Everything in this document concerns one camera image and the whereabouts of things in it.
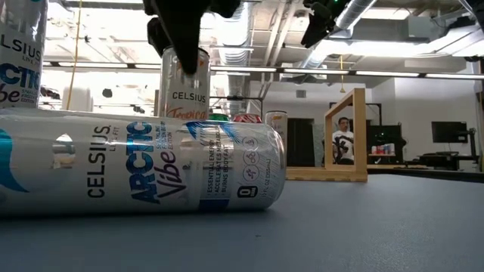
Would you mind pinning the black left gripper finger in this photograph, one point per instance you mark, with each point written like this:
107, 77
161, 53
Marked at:
157, 36
185, 38

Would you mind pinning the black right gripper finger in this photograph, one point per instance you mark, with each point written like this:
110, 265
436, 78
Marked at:
314, 36

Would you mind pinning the Celsius Arctic Vibe can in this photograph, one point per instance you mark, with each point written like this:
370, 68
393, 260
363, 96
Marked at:
19, 56
132, 162

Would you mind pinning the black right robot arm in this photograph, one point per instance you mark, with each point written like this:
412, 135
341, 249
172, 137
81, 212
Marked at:
478, 9

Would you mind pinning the wooden slatted shelf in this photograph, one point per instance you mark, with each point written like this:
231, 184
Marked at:
359, 132

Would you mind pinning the white cylindrical tank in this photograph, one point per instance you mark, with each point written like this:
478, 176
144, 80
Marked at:
77, 99

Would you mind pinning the black door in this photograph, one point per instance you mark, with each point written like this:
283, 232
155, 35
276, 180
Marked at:
300, 141

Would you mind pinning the person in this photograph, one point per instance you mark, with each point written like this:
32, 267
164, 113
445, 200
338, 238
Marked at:
343, 141

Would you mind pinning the black desk monitor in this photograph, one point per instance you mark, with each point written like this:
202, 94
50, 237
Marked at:
449, 132

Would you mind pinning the black office desk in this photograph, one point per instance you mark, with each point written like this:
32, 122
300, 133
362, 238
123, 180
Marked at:
442, 159

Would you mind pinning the silver ventilation duct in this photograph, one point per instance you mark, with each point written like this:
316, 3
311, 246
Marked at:
234, 45

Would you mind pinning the ceiling light rail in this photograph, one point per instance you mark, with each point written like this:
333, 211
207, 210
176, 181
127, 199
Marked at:
246, 69

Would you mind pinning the black aluminium rig frame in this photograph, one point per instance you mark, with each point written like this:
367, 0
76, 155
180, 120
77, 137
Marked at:
416, 174

